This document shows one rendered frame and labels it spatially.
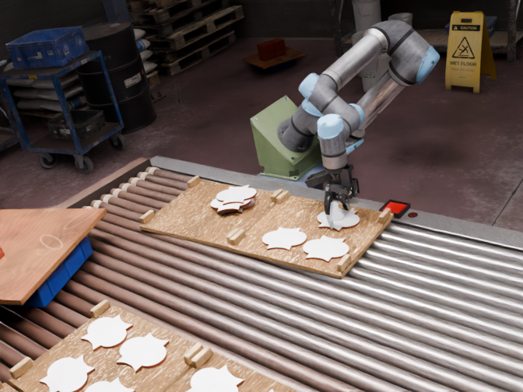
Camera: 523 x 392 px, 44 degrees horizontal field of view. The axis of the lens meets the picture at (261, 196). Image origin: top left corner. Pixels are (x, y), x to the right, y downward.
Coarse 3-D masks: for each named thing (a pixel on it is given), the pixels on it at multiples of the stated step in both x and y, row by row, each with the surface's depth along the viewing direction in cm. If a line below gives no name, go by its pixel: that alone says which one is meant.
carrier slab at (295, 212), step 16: (272, 208) 221; (288, 208) 219; (304, 208) 217; (320, 208) 215; (352, 208) 212; (256, 224) 214; (272, 224) 212; (288, 224) 210; (304, 224) 209; (320, 224) 207; (368, 224) 202; (384, 224) 200; (256, 240) 205; (352, 240) 195; (368, 240) 194; (256, 256) 199; (272, 256) 196; (288, 256) 194; (304, 256) 193; (352, 256) 188; (320, 272) 186; (336, 272) 183
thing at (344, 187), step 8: (344, 168) 195; (352, 168) 193; (336, 176) 195; (344, 176) 193; (328, 184) 198; (336, 184) 197; (344, 184) 195; (352, 184) 195; (336, 192) 196; (344, 192) 194; (352, 192) 198; (344, 200) 196
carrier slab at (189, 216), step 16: (192, 192) 243; (208, 192) 241; (256, 192) 234; (272, 192) 232; (176, 208) 234; (192, 208) 232; (208, 208) 230; (256, 208) 223; (144, 224) 228; (160, 224) 226; (176, 224) 224; (192, 224) 222; (208, 224) 220; (224, 224) 218; (240, 224) 216; (192, 240) 215; (208, 240) 211; (224, 240) 209
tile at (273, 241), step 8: (272, 232) 206; (280, 232) 206; (288, 232) 205; (296, 232) 204; (264, 240) 203; (272, 240) 202; (280, 240) 201; (288, 240) 200; (296, 240) 199; (304, 240) 199; (272, 248) 199; (280, 248) 198; (288, 248) 196
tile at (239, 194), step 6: (246, 186) 231; (222, 192) 230; (228, 192) 229; (234, 192) 228; (240, 192) 227; (246, 192) 226; (252, 192) 225; (216, 198) 227; (222, 198) 226; (228, 198) 225; (234, 198) 224; (240, 198) 223; (246, 198) 223; (228, 204) 223
